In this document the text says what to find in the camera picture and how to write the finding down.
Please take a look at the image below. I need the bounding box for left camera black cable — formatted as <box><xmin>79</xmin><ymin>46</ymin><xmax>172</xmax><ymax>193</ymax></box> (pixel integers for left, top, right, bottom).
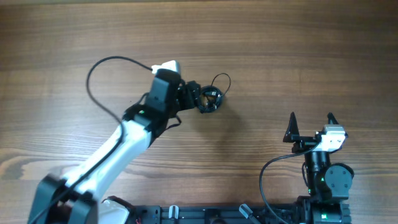
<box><xmin>29</xmin><ymin>55</ymin><xmax>154</xmax><ymax>224</ymax></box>

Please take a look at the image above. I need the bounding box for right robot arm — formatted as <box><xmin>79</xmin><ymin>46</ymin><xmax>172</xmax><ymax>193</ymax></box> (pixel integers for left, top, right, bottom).
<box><xmin>283</xmin><ymin>113</ymin><xmax>354</xmax><ymax>224</ymax></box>

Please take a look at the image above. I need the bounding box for camera black cable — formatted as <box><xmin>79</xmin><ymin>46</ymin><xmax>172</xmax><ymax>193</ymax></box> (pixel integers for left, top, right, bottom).
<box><xmin>259</xmin><ymin>142</ymin><xmax>321</xmax><ymax>224</ymax></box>
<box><xmin>29</xmin><ymin>55</ymin><xmax>154</xmax><ymax>224</ymax></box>

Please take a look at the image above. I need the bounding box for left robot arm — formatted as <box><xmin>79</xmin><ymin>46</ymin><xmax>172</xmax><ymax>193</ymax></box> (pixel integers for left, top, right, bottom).
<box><xmin>28</xmin><ymin>68</ymin><xmax>200</xmax><ymax>223</ymax></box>

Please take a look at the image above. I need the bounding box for right camera black cable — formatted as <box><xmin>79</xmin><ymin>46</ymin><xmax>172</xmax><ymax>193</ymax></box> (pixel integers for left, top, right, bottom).
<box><xmin>259</xmin><ymin>142</ymin><xmax>321</xmax><ymax>224</ymax></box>

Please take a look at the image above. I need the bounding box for black cable bundle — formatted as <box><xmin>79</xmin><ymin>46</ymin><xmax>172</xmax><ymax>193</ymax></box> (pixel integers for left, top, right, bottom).
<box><xmin>195</xmin><ymin>72</ymin><xmax>232</xmax><ymax>114</ymax></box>

